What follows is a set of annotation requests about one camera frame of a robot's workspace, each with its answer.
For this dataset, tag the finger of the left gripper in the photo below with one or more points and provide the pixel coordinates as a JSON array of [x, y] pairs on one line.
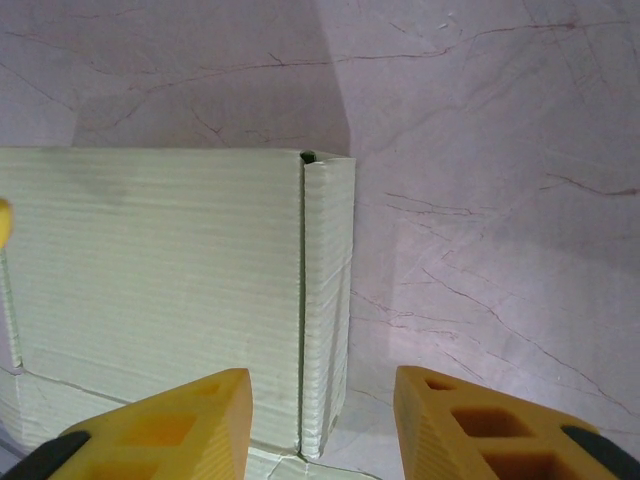
[[4, 222]]

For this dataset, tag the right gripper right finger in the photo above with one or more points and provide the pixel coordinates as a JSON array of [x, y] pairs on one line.
[[480, 435]]

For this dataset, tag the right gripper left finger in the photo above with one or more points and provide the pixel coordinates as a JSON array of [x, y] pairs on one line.
[[165, 440]]

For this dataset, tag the light green paper box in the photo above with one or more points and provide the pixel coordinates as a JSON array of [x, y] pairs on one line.
[[150, 275]]

